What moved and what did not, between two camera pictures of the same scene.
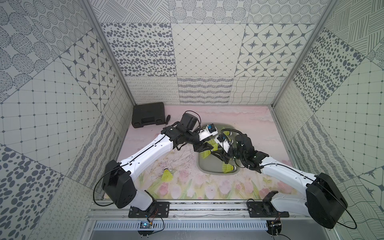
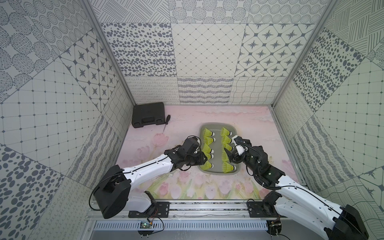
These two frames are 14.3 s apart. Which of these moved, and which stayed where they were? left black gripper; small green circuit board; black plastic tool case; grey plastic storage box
Moved: left black gripper
Stayed: grey plastic storage box; small green circuit board; black plastic tool case
